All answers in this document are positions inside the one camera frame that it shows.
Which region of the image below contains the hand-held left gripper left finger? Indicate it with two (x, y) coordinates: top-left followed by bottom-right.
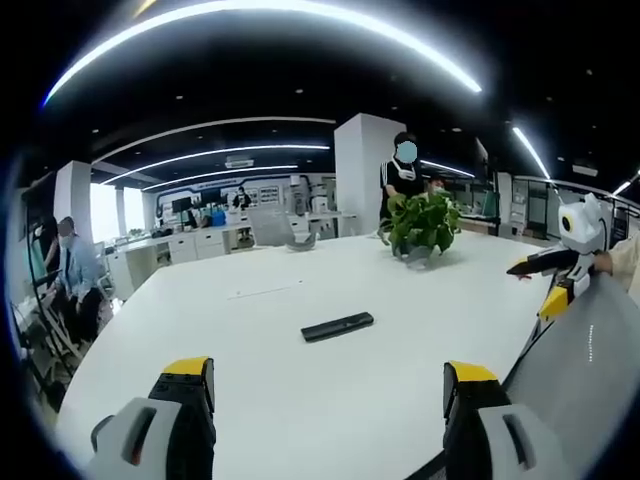
(87, 356), (217, 480)

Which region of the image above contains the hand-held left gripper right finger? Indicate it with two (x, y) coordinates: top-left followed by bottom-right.
(441, 360), (564, 480)

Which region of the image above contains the black remote control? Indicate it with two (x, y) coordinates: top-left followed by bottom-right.
(300, 311), (375, 344)

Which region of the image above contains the person's right hand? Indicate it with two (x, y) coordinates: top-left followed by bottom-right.
(590, 249), (615, 276)

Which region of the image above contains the green potted plant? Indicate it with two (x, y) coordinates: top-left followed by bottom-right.
(378, 190), (464, 270)

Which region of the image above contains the folding chair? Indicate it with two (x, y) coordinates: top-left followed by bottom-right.
(9, 269), (84, 396)

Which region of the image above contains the white cabinet desk row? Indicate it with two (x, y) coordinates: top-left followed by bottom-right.
(107, 212), (359, 301)

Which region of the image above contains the white pillar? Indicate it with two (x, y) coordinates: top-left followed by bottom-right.
(333, 112), (393, 240)

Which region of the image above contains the grey office chair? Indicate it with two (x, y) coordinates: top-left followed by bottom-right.
(246, 205), (319, 253)

